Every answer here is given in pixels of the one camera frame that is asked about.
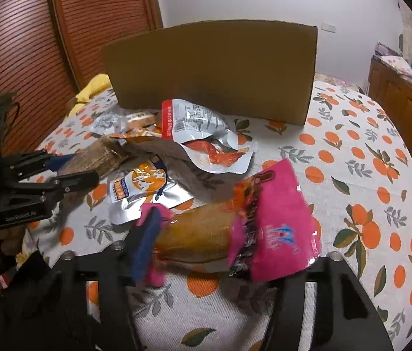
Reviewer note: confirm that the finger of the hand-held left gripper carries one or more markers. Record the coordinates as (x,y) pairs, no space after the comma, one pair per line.
(61,161)
(81,181)

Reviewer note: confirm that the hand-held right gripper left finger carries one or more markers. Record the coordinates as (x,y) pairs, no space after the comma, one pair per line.
(147,243)

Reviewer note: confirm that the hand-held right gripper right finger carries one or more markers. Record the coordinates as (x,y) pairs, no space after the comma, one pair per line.
(293,310)

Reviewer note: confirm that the brown meat snack packet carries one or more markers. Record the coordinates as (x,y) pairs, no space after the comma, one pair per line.
(100,157)

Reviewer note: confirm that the orange foil snack packet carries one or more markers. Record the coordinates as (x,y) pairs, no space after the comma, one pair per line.
(140,124)

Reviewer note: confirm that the pink chicken leg snack packet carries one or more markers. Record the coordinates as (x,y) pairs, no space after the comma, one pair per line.
(279,208)

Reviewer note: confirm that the brown cardboard box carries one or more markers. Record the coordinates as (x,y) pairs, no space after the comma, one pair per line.
(209,69)

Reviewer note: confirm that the silver orange print snack packet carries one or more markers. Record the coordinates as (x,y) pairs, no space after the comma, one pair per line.
(143,186)

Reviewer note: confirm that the grey white snack packet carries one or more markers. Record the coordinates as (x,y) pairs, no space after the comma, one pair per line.
(107,122)

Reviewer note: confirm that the brown slatted wooden door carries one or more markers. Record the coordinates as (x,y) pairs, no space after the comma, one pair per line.
(15,62)

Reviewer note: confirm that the brown flat snack packet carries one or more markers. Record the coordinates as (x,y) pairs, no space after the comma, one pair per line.
(169,157)

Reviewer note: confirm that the dark cloth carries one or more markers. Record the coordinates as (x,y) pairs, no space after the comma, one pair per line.
(19,292)

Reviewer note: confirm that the silver red label snack packet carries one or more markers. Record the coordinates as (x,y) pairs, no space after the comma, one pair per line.
(198,124)

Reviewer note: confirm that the orange print tablecloth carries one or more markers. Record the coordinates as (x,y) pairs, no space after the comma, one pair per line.
(355,190)

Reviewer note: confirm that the wooden cabinet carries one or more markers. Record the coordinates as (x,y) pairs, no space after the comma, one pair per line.
(407,113)

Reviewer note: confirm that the clutter on cabinet top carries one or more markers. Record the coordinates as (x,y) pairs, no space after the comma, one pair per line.
(392,62)

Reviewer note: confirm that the beige hanging cloth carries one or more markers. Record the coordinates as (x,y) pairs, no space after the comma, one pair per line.
(407,29)

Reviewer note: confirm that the white wall socket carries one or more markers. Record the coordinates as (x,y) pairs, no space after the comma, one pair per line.
(329,27)

